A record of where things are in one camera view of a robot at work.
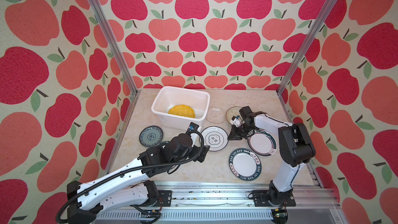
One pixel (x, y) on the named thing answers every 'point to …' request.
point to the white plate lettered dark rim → (245, 164)
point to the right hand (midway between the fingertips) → (231, 138)
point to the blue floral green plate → (150, 136)
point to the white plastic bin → (166, 97)
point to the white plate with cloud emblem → (215, 137)
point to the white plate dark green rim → (263, 143)
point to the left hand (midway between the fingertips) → (204, 145)
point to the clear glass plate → (215, 114)
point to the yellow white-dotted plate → (182, 110)
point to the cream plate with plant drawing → (233, 111)
